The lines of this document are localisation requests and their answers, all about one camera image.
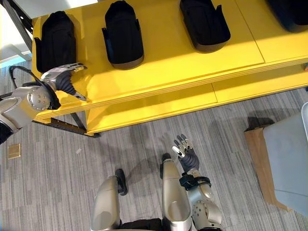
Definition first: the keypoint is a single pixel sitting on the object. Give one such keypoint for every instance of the robot left arm silver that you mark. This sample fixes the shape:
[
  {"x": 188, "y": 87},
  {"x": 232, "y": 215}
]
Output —
[{"x": 22, "y": 103}]

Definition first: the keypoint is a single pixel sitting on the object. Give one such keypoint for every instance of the robot black waist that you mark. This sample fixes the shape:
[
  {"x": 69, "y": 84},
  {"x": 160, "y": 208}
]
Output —
[{"x": 142, "y": 225}]

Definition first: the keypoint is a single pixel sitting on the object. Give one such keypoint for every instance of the robot leg silver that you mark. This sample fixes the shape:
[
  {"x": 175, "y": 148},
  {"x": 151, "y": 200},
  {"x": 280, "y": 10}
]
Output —
[
  {"x": 106, "y": 204},
  {"x": 173, "y": 197}
]

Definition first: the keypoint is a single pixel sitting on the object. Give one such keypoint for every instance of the robot left leg silver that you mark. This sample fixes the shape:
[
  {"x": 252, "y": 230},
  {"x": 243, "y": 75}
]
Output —
[{"x": 106, "y": 204}]

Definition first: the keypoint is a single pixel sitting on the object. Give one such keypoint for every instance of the robot right foot dark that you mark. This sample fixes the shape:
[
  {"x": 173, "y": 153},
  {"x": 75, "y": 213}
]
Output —
[{"x": 165, "y": 157}]

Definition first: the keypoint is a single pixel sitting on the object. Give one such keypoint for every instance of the robot right leg silver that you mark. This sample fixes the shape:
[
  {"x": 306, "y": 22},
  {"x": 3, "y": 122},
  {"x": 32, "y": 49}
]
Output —
[{"x": 173, "y": 197}]

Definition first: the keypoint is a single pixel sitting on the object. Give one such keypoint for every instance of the robot right arm silver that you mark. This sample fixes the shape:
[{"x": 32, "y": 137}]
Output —
[{"x": 204, "y": 207}]

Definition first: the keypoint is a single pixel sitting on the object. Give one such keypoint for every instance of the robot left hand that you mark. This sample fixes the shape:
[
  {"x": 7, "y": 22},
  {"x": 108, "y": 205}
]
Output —
[{"x": 63, "y": 79}]

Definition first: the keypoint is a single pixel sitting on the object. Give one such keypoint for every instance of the black sole-shaped part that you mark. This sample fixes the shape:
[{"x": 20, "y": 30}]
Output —
[
  {"x": 204, "y": 25},
  {"x": 290, "y": 14},
  {"x": 123, "y": 36},
  {"x": 56, "y": 41}
]

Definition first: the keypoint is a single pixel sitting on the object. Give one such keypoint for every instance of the brass floor socket plate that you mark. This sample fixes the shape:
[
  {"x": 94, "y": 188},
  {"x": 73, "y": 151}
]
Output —
[{"x": 14, "y": 151}]

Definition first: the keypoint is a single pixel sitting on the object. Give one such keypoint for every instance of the robot foot dark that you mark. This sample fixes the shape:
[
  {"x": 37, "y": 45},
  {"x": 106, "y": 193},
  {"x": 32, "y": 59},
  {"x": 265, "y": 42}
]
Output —
[
  {"x": 121, "y": 181},
  {"x": 165, "y": 157}
]

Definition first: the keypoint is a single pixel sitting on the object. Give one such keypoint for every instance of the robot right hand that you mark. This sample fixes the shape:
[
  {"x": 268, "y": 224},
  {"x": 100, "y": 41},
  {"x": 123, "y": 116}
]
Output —
[{"x": 190, "y": 160}]

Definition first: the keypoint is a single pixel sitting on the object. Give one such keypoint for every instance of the robot left foot dark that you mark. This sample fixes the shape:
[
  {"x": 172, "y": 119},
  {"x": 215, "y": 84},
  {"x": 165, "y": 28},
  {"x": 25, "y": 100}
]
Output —
[{"x": 121, "y": 181}]

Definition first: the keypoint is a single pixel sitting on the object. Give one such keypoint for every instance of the yellow shelf unit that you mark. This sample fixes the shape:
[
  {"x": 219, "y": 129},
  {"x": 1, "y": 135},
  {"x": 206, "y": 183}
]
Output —
[{"x": 173, "y": 79}]

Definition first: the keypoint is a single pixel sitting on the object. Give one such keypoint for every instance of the translucent plastic box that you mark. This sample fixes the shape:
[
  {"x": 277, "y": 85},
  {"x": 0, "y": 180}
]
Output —
[{"x": 287, "y": 163}]

